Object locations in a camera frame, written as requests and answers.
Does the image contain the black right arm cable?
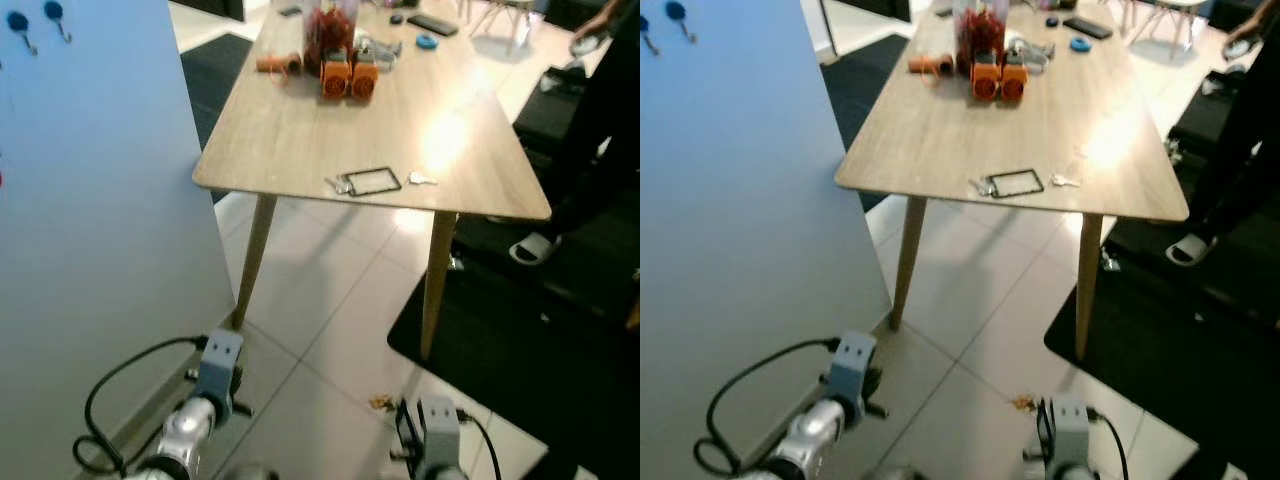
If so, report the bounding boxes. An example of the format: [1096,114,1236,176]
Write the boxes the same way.
[1088,408,1131,480]
[455,407,503,480]

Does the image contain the white partition board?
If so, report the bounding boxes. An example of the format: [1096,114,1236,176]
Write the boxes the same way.
[0,0,236,480]
[640,0,891,480]

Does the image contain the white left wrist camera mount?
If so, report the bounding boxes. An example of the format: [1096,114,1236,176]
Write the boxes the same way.
[828,333,879,426]
[193,330,246,421]

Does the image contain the person's hand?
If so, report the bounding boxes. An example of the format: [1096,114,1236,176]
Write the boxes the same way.
[577,0,627,42]
[1238,8,1280,47]

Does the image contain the person in black clothes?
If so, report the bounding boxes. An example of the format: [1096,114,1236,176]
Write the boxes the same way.
[545,0,641,246]
[1190,40,1280,246]

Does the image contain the white slipper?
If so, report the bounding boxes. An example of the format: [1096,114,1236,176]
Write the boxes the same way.
[508,232,563,268]
[1165,232,1219,268]

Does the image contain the black frame card holder keys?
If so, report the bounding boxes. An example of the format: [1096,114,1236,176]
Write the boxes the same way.
[325,165,404,199]
[968,167,1047,201]

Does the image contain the white chair wooden legs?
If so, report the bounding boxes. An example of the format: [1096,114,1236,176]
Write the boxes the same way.
[470,0,536,51]
[1125,0,1196,51]

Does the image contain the black floor mat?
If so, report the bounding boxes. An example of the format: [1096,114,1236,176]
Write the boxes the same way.
[1045,70,1280,480]
[388,60,641,480]
[820,38,906,211]
[180,33,259,201]

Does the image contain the small orange box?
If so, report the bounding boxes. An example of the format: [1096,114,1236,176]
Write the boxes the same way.
[320,58,351,101]
[1001,60,1031,103]
[972,60,1003,103]
[350,58,381,101]

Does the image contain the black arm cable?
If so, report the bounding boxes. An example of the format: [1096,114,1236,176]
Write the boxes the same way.
[73,335,206,479]
[695,338,841,479]
[455,407,503,480]
[1088,408,1131,480]

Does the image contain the silver grey small gadget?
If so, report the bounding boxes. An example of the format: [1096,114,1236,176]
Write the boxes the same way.
[1005,33,1056,69]
[355,30,403,66]

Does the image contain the light wooden table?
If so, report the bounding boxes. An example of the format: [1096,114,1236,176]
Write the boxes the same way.
[835,0,1191,361]
[192,0,553,361]

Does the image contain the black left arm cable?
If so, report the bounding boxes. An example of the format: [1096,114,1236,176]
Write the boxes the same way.
[73,335,206,479]
[695,338,841,479]

